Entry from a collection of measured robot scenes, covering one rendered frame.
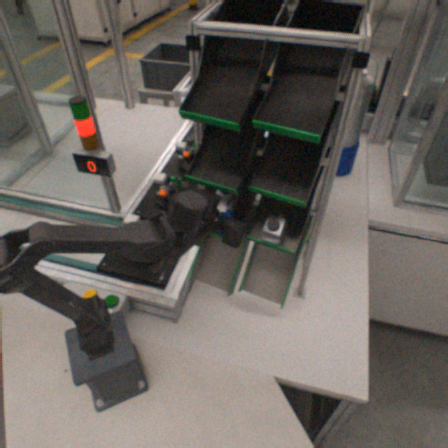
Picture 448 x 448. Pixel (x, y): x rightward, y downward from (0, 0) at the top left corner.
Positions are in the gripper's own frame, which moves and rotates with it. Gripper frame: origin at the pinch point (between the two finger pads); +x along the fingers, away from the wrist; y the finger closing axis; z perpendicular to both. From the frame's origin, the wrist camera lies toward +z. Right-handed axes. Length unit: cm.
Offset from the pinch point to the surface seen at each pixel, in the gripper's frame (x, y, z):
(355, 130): 92, -16, 7
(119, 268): 1.3, 29.5, -34.7
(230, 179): 2.2, -1.1, 8.2
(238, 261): 9.3, -5.7, -17.8
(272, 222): 5.6, -12.6, 0.1
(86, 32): 373, 431, -31
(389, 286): 91, -57, -57
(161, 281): 3.6, 14.9, -33.2
